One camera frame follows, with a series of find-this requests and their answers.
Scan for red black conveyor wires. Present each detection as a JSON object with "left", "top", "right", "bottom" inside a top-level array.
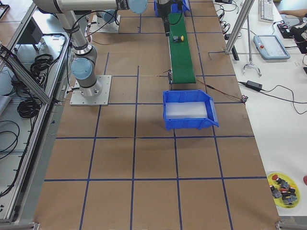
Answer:
[{"left": 195, "top": 79, "right": 248, "bottom": 104}]

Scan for blue right storage bin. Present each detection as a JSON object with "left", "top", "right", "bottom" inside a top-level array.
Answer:
[{"left": 163, "top": 90, "right": 219, "bottom": 130}]

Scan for silver claw tool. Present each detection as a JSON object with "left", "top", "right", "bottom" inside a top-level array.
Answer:
[{"left": 242, "top": 28, "right": 262, "bottom": 77}]

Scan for yellow plate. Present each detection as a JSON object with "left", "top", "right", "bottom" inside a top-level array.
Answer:
[{"left": 267, "top": 172, "right": 300, "bottom": 208}]

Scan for aluminium profile post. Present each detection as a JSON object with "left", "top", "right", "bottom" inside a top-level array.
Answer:
[{"left": 224, "top": 0, "right": 254, "bottom": 54}]

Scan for green conveyor belt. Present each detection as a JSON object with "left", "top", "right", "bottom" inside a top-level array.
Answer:
[{"left": 168, "top": 12, "right": 196, "bottom": 84}]

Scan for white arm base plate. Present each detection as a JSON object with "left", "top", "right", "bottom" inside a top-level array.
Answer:
[
  {"left": 89, "top": 13, "right": 120, "bottom": 33},
  {"left": 70, "top": 75, "right": 112, "bottom": 106}
]

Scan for white keyboard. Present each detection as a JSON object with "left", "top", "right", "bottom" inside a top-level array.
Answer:
[{"left": 259, "top": 0, "right": 274, "bottom": 23}]

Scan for aluminium frame rail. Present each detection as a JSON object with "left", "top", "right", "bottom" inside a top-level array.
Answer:
[{"left": 0, "top": 45, "right": 52, "bottom": 104}]

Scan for black power adapter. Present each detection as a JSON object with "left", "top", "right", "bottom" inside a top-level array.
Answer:
[{"left": 246, "top": 80, "right": 262, "bottom": 92}]

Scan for blue left storage bin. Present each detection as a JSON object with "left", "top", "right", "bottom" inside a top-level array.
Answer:
[{"left": 154, "top": 0, "right": 190, "bottom": 17}]

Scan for white foam pad right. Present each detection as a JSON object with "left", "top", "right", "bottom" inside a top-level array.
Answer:
[{"left": 165, "top": 102, "right": 208, "bottom": 119}]

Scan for blue storage bin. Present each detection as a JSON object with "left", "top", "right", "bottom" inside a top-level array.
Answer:
[
  {"left": 154, "top": 0, "right": 190, "bottom": 17},
  {"left": 163, "top": 90, "right": 219, "bottom": 130}
]

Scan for teach pendant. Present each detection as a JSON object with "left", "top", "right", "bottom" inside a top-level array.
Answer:
[{"left": 253, "top": 35, "right": 291, "bottom": 60}]

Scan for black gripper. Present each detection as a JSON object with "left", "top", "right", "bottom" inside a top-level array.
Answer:
[{"left": 157, "top": 0, "right": 177, "bottom": 36}]

